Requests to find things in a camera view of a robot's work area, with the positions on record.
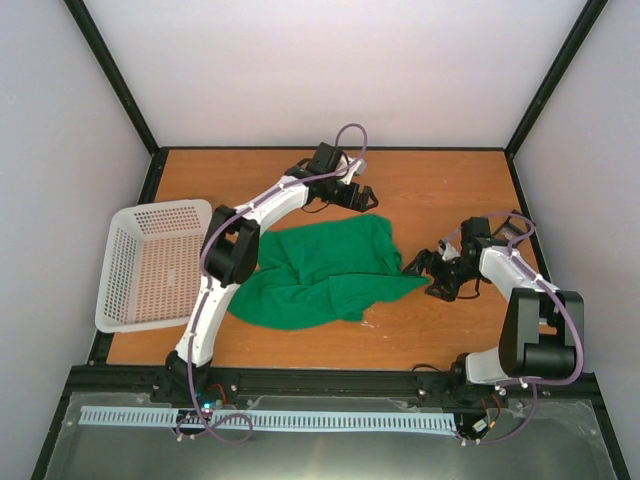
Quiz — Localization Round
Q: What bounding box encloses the left black frame post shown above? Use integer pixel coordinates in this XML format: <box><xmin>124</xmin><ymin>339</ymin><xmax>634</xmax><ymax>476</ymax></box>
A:
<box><xmin>63</xmin><ymin>0</ymin><xmax>160</xmax><ymax>156</ymax></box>

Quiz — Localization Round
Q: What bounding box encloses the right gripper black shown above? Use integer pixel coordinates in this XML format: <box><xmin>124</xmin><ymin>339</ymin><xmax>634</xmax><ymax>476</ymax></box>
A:
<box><xmin>403</xmin><ymin>249</ymin><xmax>484</xmax><ymax>302</ymax></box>

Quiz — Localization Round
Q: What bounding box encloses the white plastic basket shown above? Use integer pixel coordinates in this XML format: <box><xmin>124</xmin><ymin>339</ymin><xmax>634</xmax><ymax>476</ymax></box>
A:
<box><xmin>95</xmin><ymin>199</ymin><xmax>212</xmax><ymax>333</ymax></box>

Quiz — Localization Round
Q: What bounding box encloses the light blue cable duct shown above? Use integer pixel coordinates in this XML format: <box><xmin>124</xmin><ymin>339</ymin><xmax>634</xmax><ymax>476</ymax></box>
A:
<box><xmin>78</xmin><ymin>406</ymin><xmax>456</xmax><ymax>435</ymax></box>

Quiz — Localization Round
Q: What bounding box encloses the green t-shirt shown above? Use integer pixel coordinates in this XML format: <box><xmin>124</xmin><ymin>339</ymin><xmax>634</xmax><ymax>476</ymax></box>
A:
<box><xmin>229</xmin><ymin>214</ymin><xmax>428</xmax><ymax>331</ymax></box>

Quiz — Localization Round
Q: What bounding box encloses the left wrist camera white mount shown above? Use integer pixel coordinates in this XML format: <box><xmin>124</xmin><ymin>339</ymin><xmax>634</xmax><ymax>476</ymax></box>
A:
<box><xmin>338</xmin><ymin>154</ymin><xmax>367</xmax><ymax>177</ymax></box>

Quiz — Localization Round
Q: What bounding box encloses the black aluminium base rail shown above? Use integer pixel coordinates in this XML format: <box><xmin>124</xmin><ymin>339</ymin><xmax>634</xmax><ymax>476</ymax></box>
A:
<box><xmin>196</xmin><ymin>367</ymin><xmax>451</xmax><ymax>406</ymax></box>

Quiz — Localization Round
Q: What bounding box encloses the black brooch box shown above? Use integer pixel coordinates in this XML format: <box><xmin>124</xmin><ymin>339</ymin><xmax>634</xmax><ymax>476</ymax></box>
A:
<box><xmin>493</xmin><ymin>215</ymin><xmax>535</xmax><ymax>248</ymax></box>

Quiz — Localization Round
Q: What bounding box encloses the purple cable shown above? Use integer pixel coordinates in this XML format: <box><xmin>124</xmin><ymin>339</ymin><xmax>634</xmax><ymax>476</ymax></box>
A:
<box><xmin>449</xmin><ymin>210</ymin><xmax>586</xmax><ymax>446</ymax></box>
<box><xmin>174</xmin><ymin>122</ymin><xmax>371</xmax><ymax>446</ymax></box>

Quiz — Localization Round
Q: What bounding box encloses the small electronics board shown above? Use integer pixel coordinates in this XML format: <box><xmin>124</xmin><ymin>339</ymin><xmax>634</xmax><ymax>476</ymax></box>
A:
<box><xmin>196</xmin><ymin>384</ymin><xmax>227</xmax><ymax>414</ymax></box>

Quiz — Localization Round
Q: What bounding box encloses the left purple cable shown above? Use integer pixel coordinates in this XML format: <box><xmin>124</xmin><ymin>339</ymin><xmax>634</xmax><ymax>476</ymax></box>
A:
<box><xmin>174</xmin><ymin>122</ymin><xmax>371</xmax><ymax>446</ymax></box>

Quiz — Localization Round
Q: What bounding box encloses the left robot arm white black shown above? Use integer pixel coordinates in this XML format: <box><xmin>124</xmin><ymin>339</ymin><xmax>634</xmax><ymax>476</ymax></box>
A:
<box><xmin>165</xmin><ymin>143</ymin><xmax>378</xmax><ymax>403</ymax></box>

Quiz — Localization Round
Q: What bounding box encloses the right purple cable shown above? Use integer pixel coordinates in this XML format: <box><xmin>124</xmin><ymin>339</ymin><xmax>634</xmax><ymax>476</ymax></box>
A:
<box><xmin>449</xmin><ymin>210</ymin><xmax>586</xmax><ymax>446</ymax></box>

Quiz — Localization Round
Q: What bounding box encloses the black frame post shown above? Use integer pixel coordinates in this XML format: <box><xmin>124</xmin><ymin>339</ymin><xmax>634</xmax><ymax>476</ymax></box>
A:
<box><xmin>63</xmin><ymin>0</ymin><xmax>160</xmax><ymax>156</ymax></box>
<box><xmin>504</xmin><ymin>0</ymin><xmax>608</xmax><ymax>160</ymax></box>

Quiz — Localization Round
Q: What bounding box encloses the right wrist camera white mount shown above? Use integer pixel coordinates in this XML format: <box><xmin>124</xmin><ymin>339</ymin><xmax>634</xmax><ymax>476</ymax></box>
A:
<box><xmin>438</xmin><ymin>239</ymin><xmax>460</xmax><ymax>261</ymax></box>

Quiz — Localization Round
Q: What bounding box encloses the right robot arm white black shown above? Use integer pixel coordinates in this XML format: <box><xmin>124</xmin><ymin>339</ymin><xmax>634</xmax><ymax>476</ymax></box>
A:
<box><xmin>403</xmin><ymin>212</ymin><xmax>585</xmax><ymax>391</ymax></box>

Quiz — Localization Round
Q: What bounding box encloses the right black frame post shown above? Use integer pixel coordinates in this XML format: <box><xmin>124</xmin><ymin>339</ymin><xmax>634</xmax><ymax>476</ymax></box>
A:
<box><xmin>504</xmin><ymin>0</ymin><xmax>608</xmax><ymax>160</ymax></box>

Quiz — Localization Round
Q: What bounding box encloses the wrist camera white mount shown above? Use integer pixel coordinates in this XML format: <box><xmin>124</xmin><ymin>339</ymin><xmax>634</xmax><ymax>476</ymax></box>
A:
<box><xmin>338</xmin><ymin>154</ymin><xmax>367</xmax><ymax>177</ymax></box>
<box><xmin>438</xmin><ymin>239</ymin><xmax>460</xmax><ymax>261</ymax></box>

